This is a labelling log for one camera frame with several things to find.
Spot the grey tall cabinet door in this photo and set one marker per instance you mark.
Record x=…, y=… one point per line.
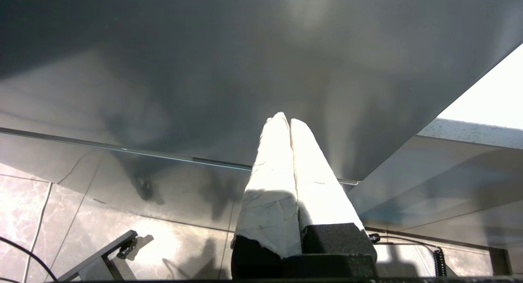
x=204, y=50

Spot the glossy grey kick panel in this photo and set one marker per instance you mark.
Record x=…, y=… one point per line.
x=184, y=189

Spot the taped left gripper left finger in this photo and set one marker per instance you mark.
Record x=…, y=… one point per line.
x=269, y=201

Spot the grey under-counter cabinet front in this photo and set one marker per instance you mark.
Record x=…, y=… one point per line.
x=449, y=180

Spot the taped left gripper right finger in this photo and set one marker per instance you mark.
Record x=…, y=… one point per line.
x=322, y=201

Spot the black metal post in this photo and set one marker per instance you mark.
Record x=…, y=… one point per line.
x=500, y=261

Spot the black metal stand leg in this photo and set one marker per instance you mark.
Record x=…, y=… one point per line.
x=94, y=260

